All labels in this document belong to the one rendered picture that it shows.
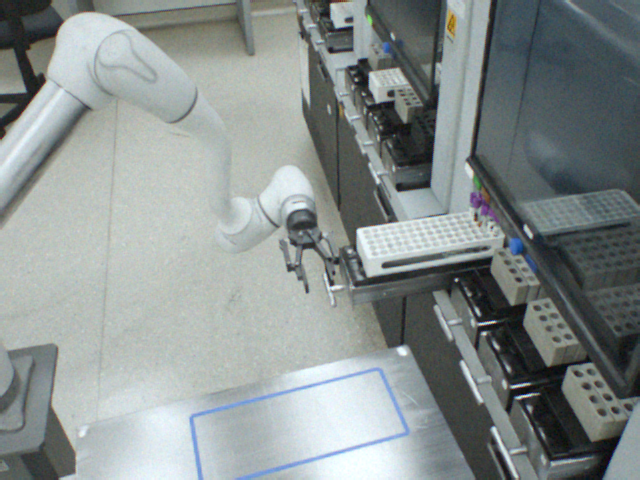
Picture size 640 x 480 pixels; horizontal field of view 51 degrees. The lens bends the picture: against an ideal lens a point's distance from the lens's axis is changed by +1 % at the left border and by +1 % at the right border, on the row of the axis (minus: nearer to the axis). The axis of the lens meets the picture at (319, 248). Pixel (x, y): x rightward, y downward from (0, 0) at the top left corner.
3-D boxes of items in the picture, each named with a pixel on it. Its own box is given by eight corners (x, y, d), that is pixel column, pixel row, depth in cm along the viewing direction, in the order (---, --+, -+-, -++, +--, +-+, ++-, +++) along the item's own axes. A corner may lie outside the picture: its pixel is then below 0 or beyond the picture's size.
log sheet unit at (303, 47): (301, 88, 321) (297, 15, 298) (311, 115, 301) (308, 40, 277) (296, 88, 321) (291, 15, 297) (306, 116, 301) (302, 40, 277)
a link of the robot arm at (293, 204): (314, 191, 165) (318, 205, 161) (315, 220, 171) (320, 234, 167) (278, 197, 164) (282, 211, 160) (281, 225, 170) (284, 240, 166)
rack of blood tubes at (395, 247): (484, 230, 150) (487, 208, 146) (501, 258, 142) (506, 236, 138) (356, 250, 146) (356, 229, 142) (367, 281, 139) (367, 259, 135)
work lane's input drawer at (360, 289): (617, 225, 160) (627, 194, 154) (650, 262, 150) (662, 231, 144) (320, 273, 151) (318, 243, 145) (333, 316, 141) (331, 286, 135)
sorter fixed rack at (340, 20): (408, 11, 246) (409, -6, 242) (417, 21, 239) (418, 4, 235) (330, 20, 243) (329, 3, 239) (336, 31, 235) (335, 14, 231)
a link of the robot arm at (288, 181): (325, 209, 170) (284, 237, 173) (314, 176, 182) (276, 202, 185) (301, 184, 163) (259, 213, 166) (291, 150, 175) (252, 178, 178)
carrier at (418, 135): (431, 156, 170) (433, 135, 166) (423, 157, 170) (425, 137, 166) (417, 133, 179) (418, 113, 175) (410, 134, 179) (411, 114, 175)
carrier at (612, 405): (619, 441, 106) (629, 419, 102) (607, 444, 106) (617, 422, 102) (583, 384, 115) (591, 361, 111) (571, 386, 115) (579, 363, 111)
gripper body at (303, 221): (283, 213, 161) (289, 236, 154) (317, 207, 162) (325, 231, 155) (285, 236, 166) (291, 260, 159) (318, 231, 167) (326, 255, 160)
